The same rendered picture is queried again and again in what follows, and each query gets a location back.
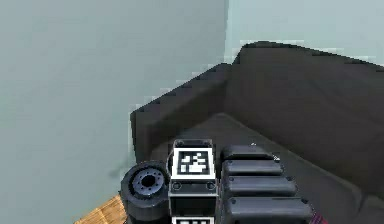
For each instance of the dark brown sofa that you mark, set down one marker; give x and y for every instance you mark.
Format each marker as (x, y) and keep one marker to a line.
(300, 110)

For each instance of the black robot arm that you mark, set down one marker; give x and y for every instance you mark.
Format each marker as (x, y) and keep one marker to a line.
(253, 200)

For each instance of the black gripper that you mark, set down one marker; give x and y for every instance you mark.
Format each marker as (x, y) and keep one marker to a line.
(146, 186)

